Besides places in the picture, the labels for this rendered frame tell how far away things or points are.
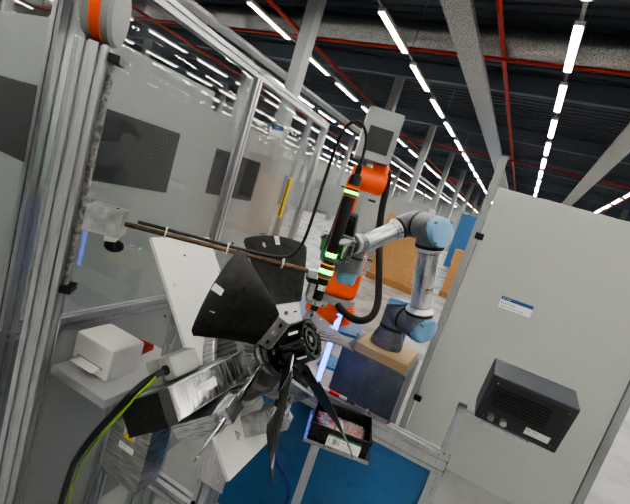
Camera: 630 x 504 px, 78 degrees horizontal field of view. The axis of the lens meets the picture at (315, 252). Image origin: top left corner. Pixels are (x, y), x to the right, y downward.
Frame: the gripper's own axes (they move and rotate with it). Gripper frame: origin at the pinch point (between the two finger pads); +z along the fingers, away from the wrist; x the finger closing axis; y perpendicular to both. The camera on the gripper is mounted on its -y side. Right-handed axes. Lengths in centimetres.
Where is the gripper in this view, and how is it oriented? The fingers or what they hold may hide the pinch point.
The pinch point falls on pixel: (332, 237)
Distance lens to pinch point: 114.5
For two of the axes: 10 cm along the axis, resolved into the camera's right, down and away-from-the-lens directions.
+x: -8.8, -3.4, 3.4
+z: -3.8, 0.3, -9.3
